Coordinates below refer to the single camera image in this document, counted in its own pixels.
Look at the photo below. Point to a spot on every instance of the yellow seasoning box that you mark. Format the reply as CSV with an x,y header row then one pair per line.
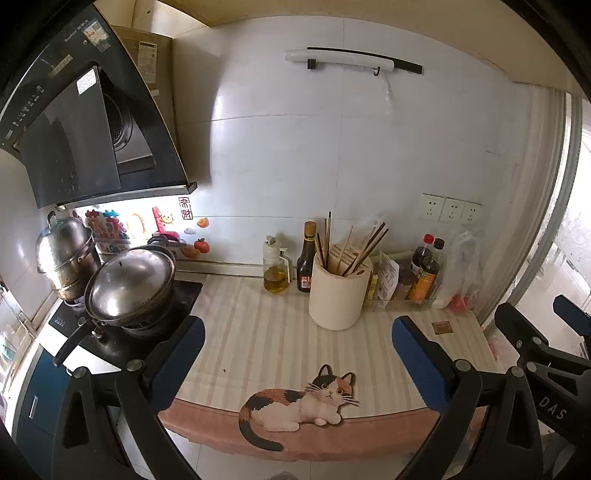
x,y
372,288

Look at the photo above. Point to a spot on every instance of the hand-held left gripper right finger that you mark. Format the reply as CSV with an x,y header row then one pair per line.
x,y
418,364

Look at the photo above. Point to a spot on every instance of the red seal wall sticker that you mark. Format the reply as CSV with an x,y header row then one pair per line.
x,y
184,208

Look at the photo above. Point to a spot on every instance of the cream chopstick holder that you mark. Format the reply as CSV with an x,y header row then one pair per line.
x,y
337,300

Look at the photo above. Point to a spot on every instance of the cluster of colourful wall decorations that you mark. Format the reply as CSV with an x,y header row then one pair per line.
x,y
108,228

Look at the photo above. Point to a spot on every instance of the glass oil dispenser bottle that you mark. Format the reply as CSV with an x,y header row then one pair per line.
x,y
276,277

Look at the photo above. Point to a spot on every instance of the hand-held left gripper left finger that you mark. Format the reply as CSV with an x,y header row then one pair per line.
x,y
180,364

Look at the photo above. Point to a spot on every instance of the black range hood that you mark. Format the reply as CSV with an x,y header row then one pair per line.
x,y
69,115

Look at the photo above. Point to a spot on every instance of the blue kitchen cabinet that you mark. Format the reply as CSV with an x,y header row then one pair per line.
x,y
44,392

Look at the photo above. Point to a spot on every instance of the white wall rack bar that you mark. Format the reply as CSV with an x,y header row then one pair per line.
x,y
341,57

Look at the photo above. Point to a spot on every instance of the red-capped dark bottle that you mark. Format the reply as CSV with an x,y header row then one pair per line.
x,y
421,256

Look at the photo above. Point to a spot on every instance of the clear plastic organizer tray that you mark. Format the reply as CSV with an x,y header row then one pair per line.
x,y
401,302

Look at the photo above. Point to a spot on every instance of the set of mixed chopsticks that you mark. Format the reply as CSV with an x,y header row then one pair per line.
x,y
328,240

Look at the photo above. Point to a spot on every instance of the black glass gas stove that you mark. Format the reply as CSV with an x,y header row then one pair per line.
x,y
182,300

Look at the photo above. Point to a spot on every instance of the red tomatoes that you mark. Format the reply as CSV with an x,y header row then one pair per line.
x,y
460,304

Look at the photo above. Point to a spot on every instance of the white seasoning packet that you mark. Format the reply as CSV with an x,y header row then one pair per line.
x,y
388,277

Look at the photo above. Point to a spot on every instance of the sliding window frame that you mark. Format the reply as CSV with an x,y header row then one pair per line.
x,y
531,207

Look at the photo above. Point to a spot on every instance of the steel stacked steamer pot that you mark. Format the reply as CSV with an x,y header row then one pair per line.
x,y
67,258

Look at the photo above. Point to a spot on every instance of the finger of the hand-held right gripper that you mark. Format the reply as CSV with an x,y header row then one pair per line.
x,y
521,330
575,318

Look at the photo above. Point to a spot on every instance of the white wall socket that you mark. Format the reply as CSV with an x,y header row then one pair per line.
x,y
472,213
452,211
432,207

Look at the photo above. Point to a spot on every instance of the dark sauce bottle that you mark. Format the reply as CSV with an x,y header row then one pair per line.
x,y
305,267

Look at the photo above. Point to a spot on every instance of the clear plastic bag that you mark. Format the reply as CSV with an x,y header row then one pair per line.
x,y
464,267

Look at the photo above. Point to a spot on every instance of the striped cat-print mat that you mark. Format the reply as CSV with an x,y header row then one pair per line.
x,y
258,332

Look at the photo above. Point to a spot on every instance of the red apple wall sticker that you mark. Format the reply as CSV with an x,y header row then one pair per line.
x,y
202,245

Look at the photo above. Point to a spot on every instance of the steel wok lid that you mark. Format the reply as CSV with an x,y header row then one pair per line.
x,y
129,286

